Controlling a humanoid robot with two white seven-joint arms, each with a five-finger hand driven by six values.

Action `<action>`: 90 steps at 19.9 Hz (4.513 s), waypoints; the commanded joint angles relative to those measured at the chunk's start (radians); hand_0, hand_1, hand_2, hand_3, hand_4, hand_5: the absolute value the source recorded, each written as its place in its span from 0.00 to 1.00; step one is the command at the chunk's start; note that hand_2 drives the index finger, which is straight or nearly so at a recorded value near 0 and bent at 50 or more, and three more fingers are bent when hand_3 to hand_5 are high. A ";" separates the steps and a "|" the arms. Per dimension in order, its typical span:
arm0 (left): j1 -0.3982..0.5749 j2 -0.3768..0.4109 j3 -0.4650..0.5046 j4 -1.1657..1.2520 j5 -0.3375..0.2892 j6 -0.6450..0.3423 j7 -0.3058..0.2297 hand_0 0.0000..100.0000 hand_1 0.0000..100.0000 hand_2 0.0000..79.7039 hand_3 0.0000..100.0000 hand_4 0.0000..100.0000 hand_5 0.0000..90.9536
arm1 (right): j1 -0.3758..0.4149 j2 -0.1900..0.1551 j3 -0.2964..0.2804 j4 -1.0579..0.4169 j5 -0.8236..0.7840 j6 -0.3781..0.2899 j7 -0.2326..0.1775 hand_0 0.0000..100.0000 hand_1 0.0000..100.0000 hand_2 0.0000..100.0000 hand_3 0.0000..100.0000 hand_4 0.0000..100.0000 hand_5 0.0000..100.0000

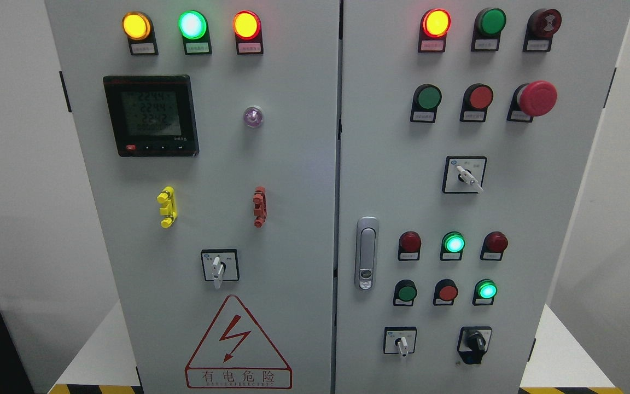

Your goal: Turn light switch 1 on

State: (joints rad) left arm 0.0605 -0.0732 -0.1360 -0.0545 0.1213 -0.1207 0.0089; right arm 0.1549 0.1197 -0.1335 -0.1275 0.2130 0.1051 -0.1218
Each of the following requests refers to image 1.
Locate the white rotary light switch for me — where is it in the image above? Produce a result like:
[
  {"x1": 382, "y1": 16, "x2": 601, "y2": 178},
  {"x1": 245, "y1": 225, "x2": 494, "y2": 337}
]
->
[{"x1": 200, "y1": 248, "x2": 240, "y2": 289}]

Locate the green lit indicator light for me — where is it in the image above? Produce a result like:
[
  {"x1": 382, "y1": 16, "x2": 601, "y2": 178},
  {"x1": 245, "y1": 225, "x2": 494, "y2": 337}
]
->
[{"x1": 178, "y1": 10, "x2": 212, "y2": 55}]

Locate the red terminal clip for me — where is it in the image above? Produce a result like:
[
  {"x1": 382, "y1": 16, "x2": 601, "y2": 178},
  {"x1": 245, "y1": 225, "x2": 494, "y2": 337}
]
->
[{"x1": 252, "y1": 186, "x2": 267, "y2": 228}]

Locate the clear small light bulb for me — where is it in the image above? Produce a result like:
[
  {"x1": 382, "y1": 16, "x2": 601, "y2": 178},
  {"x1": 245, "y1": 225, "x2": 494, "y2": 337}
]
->
[{"x1": 243, "y1": 106, "x2": 264, "y2": 128}]

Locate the dark red indicator light left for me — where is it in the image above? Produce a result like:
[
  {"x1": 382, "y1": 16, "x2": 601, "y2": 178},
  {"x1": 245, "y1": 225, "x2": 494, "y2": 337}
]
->
[{"x1": 398, "y1": 230, "x2": 422, "y2": 261}]

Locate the dark red indicator light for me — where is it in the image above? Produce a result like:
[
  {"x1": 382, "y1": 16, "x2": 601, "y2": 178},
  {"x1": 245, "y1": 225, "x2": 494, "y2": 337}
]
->
[
  {"x1": 398, "y1": 230, "x2": 422, "y2": 261},
  {"x1": 480, "y1": 230, "x2": 509, "y2": 261}
]

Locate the left grey cabinet door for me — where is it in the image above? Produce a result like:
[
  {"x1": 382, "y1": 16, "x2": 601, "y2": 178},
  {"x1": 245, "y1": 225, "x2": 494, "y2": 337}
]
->
[{"x1": 45, "y1": 1, "x2": 340, "y2": 393}]

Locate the grey cabinet door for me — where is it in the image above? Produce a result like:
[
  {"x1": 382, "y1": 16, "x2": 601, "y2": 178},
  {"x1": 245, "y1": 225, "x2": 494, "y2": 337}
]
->
[
  {"x1": 335, "y1": 1, "x2": 630, "y2": 393},
  {"x1": 45, "y1": 1, "x2": 340, "y2": 393}
]

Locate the green push button lower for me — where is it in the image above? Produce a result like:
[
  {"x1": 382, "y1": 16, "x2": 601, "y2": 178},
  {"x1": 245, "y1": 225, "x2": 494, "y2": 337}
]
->
[{"x1": 392, "y1": 279, "x2": 418, "y2": 306}]

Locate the green lit indicator middle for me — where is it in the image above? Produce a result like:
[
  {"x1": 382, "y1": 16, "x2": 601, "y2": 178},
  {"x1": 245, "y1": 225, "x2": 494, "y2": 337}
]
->
[{"x1": 439, "y1": 231, "x2": 465, "y2": 261}]

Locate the yellow terminal clip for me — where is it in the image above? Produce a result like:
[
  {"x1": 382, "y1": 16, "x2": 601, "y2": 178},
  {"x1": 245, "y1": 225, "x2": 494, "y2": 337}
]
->
[{"x1": 156, "y1": 186, "x2": 178, "y2": 229}]

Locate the green push button second row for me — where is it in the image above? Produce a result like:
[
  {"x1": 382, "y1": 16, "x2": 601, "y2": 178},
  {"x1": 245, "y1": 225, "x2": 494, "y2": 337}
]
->
[{"x1": 410, "y1": 83, "x2": 442, "y2": 123}]

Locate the white rotary selector upper right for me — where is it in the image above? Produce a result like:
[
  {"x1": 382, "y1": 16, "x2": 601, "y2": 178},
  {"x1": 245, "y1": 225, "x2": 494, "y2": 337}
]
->
[{"x1": 442, "y1": 155, "x2": 487, "y2": 194}]

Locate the white rotary selector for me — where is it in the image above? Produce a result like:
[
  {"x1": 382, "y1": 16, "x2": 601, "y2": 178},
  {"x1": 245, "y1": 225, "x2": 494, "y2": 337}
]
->
[
  {"x1": 383, "y1": 326, "x2": 417, "y2": 357},
  {"x1": 442, "y1": 155, "x2": 487, "y2": 194}
]

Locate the red push button lower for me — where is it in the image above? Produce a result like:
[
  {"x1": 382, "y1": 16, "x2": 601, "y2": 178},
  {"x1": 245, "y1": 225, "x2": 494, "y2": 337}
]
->
[{"x1": 433, "y1": 279, "x2": 458, "y2": 306}]

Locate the white rotary selector bottom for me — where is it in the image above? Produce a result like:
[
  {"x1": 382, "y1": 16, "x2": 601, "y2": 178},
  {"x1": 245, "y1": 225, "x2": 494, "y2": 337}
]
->
[{"x1": 383, "y1": 326, "x2": 417, "y2": 357}]

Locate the right grey cabinet door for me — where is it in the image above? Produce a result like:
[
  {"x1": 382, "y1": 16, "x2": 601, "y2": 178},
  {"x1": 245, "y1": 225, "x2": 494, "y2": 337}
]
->
[{"x1": 335, "y1": 1, "x2": 630, "y2": 393}]

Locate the red electric hazard warning sticker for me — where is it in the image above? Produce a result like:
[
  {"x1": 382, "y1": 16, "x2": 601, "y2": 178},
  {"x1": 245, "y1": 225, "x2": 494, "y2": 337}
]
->
[{"x1": 184, "y1": 294, "x2": 293, "y2": 390}]

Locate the black digital power meter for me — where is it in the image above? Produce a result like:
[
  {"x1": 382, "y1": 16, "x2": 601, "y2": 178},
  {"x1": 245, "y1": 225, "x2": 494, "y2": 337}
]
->
[{"x1": 103, "y1": 74, "x2": 199, "y2": 157}]

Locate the red-orange indicator light left door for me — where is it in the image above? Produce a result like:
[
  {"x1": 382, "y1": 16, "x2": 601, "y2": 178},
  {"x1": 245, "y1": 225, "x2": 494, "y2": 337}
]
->
[{"x1": 232, "y1": 10, "x2": 264, "y2": 55}]

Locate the dark red indicator light right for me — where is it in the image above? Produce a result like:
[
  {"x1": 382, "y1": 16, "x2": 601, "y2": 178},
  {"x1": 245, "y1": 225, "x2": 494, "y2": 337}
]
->
[{"x1": 480, "y1": 230, "x2": 509, "y2": 261}]

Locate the red push button second row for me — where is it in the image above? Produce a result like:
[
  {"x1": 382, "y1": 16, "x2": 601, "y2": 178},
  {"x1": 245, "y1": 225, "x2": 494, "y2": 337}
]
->
[{"x1": 459, "y1": 83, "x2": 493, "y2": 123}]

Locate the green lit indicator lower right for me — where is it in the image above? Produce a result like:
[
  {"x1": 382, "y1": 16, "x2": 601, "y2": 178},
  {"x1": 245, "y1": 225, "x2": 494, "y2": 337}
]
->
[{"x1": 472, "y1": 279, "x2": 498, "y2": 306}]

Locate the red lit indicator right door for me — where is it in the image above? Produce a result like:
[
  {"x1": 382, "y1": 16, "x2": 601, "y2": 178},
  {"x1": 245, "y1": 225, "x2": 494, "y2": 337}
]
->
[{"x1": 418, "y1": 8, "x2": 452, "y2": 53}]

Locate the red emergency stop mushroom button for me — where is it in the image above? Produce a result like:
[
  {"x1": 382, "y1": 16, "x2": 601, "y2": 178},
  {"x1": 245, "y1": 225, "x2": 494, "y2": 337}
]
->
[{"x1": 506, "y1": 80, "x2": 558, "y2": 123}]

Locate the yellow indicator light top left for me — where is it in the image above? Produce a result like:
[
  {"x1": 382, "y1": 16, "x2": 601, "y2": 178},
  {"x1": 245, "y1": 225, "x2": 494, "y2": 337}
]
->
[{"x1": 121, "y1": 11, "x2": 158, "y2": 56}]

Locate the dark red buzzer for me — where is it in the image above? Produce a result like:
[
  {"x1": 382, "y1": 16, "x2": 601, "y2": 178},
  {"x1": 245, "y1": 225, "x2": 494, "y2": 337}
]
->
[{"x1": 523, "y1": 8, "x2": 562, "y2": 53}]

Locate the silver door handle lock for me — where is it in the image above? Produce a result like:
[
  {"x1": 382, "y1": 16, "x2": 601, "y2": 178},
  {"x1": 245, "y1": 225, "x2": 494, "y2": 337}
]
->
[{"x1": 355, "y1": 216, "x2": 378, "y2": 291}]

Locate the black rotary knob switch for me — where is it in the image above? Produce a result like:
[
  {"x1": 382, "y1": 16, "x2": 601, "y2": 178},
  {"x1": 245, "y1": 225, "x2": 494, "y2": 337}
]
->
[{"x1": 457, "y1": 326, "x2": 493, "y2": 365}]

